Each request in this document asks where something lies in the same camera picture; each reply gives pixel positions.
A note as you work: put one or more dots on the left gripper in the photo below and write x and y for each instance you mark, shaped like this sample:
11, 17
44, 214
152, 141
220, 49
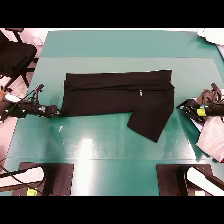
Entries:
50, 111

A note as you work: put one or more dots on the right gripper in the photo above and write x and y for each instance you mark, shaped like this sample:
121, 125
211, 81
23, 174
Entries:
190, 109

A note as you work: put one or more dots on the black T-shirt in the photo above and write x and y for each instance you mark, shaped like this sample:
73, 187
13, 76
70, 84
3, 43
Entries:
116, 96

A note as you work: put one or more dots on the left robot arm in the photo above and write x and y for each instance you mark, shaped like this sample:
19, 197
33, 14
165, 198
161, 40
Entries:
20, 109

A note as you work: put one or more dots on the brown garment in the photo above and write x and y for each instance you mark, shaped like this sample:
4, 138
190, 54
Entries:
204, 97

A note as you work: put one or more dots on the white garment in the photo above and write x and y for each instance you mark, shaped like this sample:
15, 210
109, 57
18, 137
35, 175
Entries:
213, 136
213, 35

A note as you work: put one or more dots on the black chair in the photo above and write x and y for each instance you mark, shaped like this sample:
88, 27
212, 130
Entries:
15, 56

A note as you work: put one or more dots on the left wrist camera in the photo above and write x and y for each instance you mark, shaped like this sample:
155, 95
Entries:
36, 91

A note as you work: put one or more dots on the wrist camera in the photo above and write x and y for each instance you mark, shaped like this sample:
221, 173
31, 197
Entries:
36, 91
215, 90

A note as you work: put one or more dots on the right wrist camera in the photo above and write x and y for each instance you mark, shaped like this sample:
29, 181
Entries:
215, 90

